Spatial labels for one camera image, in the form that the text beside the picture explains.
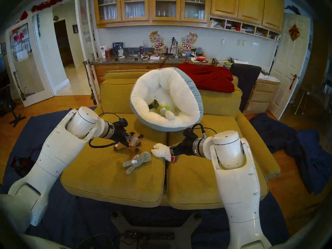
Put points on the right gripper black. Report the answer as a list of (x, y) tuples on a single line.
[(186, 146)]

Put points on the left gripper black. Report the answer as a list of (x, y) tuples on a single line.
[(120, 131)]

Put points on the crochet reindeer plush toy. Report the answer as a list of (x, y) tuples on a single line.
[(135, 142)]

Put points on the white llama plush toy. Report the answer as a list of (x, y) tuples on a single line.
[(161, 151)]

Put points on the green white leek plush toy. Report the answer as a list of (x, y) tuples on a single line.
[(168, 115)]

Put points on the bright green cactus plush toy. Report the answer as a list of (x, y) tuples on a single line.
[(166, 107)]

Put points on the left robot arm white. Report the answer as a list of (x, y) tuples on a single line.
[(54, 155)]

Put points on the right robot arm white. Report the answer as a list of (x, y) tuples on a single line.
[(238, 186)]

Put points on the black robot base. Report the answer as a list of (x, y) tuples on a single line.
[(155, 233)]

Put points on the white blue dog bed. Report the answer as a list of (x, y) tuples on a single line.
[(166, 87)]

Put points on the grey shaggy plush toy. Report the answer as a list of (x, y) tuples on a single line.
[(136, 161)]

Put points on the yellow sofa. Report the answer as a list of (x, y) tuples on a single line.
[(103, 178)]

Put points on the red blanket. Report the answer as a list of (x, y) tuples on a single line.
[(210, 77)]

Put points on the granite kitchen counter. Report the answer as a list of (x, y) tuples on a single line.
[(119, 61)]

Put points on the blue floor rug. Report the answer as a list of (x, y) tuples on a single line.
[(90, 222)]

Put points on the red container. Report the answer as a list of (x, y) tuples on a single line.
[(109, 52)]

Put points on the white lotion bottle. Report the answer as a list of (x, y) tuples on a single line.
[(103, 52)]

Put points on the dark blue box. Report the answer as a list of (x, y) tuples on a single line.
[(117, 47)]

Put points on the black chair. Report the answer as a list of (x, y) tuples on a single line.
[(245, 80)]

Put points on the metal sink faucet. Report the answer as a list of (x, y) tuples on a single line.
[(176, 47)]

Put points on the wooden drawer unit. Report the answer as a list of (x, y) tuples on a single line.
[(264, 95)]

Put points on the red black bag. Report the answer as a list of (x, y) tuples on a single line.
[(22, 166)]

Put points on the black tripod stand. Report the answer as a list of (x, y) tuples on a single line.
[(16, 118)]

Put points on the white door with mirror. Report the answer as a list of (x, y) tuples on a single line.
[(28, 69)]

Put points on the small hallway picture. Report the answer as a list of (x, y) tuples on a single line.
[(75, 28)]

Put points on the dark blue crumpled blanket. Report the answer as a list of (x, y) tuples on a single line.
[(311, 160)]

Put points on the white panel door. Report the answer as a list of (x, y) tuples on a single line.
[(289, 69)]

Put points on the black television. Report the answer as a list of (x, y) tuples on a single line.
[(3, 72)]

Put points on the red bow decoration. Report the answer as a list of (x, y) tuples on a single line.
[(18, 37)]

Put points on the red tinsel garland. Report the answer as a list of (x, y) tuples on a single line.
[(52, 2)]

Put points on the red diamond door decoration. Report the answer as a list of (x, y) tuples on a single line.
[(294, 32)]

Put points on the cartoon child wall decoration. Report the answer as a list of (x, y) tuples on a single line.
[(188, 42), (157, 42)]

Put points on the wooden wall cabinets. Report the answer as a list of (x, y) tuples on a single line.
[(202, 6)]

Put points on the black bat wall decoration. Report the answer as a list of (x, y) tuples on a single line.
[(293, 9)]

